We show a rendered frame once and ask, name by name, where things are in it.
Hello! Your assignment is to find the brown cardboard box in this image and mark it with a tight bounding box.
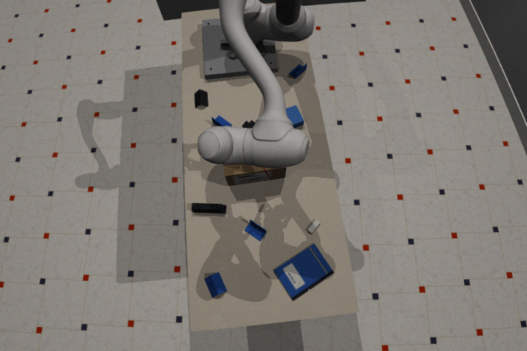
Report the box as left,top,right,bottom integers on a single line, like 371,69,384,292
223,165,286,186

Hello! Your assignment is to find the blue notebook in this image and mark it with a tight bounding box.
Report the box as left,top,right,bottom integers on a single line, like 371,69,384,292
274,244,334,300

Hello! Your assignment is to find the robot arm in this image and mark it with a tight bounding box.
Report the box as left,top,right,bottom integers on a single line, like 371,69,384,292
198,0,315,168

